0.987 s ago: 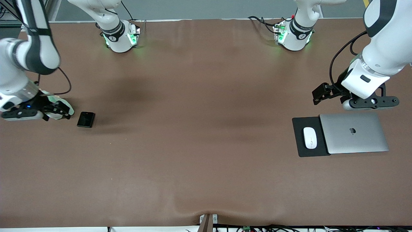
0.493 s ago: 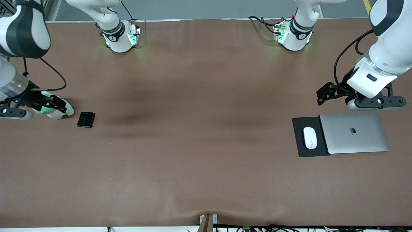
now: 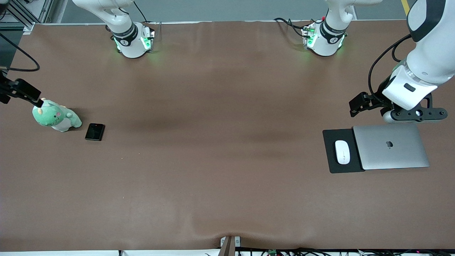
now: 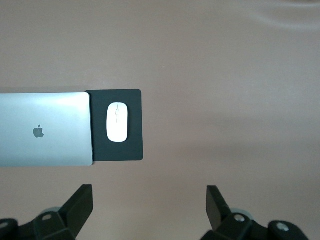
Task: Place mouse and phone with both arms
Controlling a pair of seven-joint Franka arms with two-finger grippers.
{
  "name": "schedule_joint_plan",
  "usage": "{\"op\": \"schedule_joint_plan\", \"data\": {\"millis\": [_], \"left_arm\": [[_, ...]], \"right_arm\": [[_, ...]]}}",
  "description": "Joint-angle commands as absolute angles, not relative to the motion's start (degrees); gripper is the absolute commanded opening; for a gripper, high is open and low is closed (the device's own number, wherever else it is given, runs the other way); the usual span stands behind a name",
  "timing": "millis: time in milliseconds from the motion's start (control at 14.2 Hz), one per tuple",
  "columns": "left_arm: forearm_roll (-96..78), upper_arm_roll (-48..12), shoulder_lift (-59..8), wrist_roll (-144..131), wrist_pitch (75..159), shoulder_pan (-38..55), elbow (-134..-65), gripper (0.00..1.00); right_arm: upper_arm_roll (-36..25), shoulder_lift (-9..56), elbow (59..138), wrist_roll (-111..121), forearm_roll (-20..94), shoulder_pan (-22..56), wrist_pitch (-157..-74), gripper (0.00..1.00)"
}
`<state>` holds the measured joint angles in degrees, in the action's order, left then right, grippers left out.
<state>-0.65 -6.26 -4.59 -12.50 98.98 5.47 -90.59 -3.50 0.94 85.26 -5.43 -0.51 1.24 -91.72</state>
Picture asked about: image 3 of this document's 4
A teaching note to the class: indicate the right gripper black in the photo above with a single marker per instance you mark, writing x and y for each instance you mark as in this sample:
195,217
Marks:
7,87

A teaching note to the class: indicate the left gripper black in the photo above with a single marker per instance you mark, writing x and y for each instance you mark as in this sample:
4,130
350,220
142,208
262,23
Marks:
377,101

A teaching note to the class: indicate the white computer mouse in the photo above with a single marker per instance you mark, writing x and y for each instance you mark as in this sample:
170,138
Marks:
342,152

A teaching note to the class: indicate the black flip phone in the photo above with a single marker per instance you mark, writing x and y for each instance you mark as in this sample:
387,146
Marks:
95,132

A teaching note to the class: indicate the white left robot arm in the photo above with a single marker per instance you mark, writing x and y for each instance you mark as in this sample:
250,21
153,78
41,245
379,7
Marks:
426,53

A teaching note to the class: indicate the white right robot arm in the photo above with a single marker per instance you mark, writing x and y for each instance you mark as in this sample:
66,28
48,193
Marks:
129,46

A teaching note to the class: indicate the black mouse pad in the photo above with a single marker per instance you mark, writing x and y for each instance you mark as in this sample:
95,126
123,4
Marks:
328,142

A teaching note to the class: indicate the green plush dinosaur toy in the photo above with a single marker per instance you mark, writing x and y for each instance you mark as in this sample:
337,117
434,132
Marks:
53,117

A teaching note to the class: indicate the silver closed laptop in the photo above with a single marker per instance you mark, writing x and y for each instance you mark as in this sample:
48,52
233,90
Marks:
391,153

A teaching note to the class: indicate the black left camera mount bar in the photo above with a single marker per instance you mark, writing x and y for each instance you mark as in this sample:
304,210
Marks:
432,113

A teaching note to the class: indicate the aluminium frame profile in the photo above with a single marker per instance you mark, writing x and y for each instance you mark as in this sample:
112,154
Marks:
44,10

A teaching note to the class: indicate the brown camera post with brackets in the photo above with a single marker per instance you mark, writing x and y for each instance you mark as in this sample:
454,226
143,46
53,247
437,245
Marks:
227,249

